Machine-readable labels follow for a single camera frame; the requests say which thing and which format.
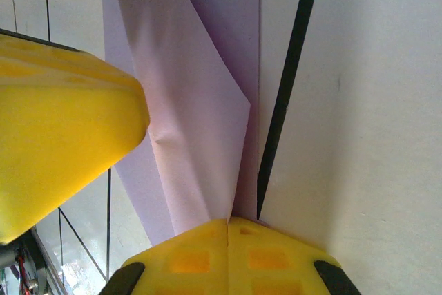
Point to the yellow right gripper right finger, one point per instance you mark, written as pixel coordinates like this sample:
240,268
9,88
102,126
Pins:
273,260

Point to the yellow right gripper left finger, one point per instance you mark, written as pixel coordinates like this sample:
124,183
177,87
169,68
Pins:
193,260

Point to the lilac paper sheet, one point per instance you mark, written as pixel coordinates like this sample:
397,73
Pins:
186,84

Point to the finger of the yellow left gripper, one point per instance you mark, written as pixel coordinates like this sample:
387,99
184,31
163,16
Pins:
62,129

